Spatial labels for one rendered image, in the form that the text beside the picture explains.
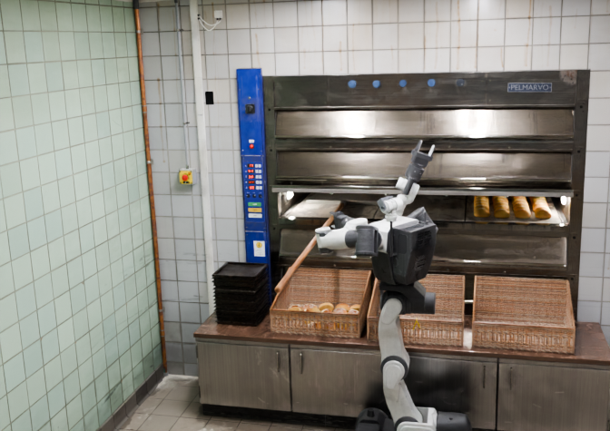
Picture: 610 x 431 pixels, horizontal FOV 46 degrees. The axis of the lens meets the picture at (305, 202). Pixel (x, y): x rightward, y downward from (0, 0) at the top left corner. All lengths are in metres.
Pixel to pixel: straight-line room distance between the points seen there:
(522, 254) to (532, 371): 0.74
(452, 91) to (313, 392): 1.99
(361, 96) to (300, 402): 1.90
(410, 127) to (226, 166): 1.23
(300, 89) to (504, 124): 1.26
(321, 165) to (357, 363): 1.24
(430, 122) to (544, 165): 0.71
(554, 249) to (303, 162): 1.63
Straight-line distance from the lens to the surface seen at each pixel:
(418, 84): 4.44
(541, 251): 4.61
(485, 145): 4.45
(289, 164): 4.62
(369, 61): 4.45
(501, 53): 4.40
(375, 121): 4.48
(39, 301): 3.94
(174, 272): 5.07
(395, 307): 3.72
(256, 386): 4.55
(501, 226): 4.55
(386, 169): 4.50
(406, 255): 3.54
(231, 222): 4.82
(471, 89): 4.43
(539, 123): 4.45
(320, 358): 4.36
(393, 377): 3.86
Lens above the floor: 2.31
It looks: 13 degrees down
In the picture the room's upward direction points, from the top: 2 degrees counter-clockwise
